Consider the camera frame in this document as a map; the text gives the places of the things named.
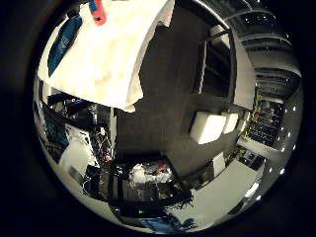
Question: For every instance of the red spray bottle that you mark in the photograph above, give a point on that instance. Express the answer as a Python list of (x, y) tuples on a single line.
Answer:
[(98, 12)]

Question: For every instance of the blue cloth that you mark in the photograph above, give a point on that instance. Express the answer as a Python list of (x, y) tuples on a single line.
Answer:
[(63, 42)]

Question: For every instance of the large white cube seat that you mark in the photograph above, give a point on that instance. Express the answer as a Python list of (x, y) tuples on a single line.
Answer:
[(207, 127)]

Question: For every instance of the small white cube seat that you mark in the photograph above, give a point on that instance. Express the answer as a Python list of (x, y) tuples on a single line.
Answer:
[(231, 122)]

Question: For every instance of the long white desk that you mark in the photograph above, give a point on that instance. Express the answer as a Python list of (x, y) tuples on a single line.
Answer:
[(227, 189)]

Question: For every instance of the blue panel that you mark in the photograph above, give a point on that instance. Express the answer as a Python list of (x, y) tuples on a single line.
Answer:
[(56, 135)]

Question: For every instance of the storage rack with yellow items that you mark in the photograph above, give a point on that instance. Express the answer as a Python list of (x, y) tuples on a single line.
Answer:
[(266, 122)]

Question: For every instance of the black metal shelf frame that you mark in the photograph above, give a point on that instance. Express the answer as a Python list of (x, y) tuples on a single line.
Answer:
[(218, 65)]

